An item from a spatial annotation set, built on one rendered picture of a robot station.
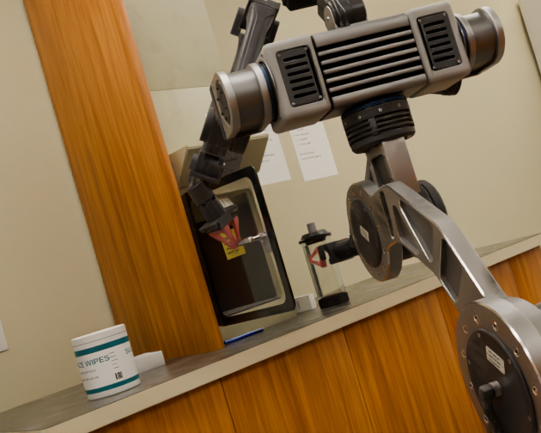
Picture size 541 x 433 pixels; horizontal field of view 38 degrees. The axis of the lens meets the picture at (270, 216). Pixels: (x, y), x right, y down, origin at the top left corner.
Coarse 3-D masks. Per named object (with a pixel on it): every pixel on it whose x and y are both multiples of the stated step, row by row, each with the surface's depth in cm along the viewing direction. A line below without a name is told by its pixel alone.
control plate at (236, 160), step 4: (228, 152) 232; (232, 152) 233; (228, 156) 233; (236, 156) 236; (240, 156) 237; (224, 160) 233; (228, 160) 234; (232, 160) 235; (236, 160) 236; (240, 160) 238; (228, 164) 235; (232, 164) 236; (236, 164) 238; (224, 168) 235; (228, 168) 236; (232, 168) 237; (236, 168) 239; (224, 172) 236; (228, 172) 237; (232, 172) 238; (192, 176) 227
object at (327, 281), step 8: (328, 232) 247; (304, 240) 246; (320, 240) 245; (328, 240) 247; (304, 248) 248; (312, 248) 245; (328, 256) 245; (312, 264) 246; (328, 264) 245; (336, 264) 247; (312, 272) 247; (320, 272) 245; (328, 272) 244; (336, 272) 246; (320, 280) 245; (328, 280) 244; (336, 280) 245; (320, 288) 245; (328, 288) 244; (336, 288) 244; (344, 288) 247; (320, 296) 246; (328, 296) 244
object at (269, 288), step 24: (216, 192) 217; (240, 192) 211; (192, 216) 225; (240, 216) 212; (264, 216) 206; (216, 240) 220; (264, 240) 207; (216, 264) 221; (240, 264) 215; (264, 264) 209; (216, 288) 223; (240, 288) 216; (264, 288) 210; (288, 288) 205; (240, 312) 218; (264, 312) 212
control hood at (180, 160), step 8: (256, 136) 237; (264, 136) 240; (192, 144) 222; (200, 144) 223; (248, 144) 237; (256, 144) 239; (264, 144) 242; (176, 152) 224; (184, 152) 221; (192, 152) 222; (248, 152) 238; (256, 152) 241; (176, 160) 224; (184, 160) 222; (248, 160) 240; (256, 160) 243; (176, 168) 225; (184, 168) 223; (240, 168) 240; (256, 168) 245; (176, 176) 226; (184, 176) 225; (184, 184) 227
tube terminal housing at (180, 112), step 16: (160, 96) 232; (176, 96) 236; (192, 96) 240; (208, 96) 244; (160, 112) 231; (176, 112) 235; (192, 112) 239; (176, 128) 233; (192, 128) 237; (176, 144) 232; (256, 320) 236; (272, 320) 240; (224, 336) 227
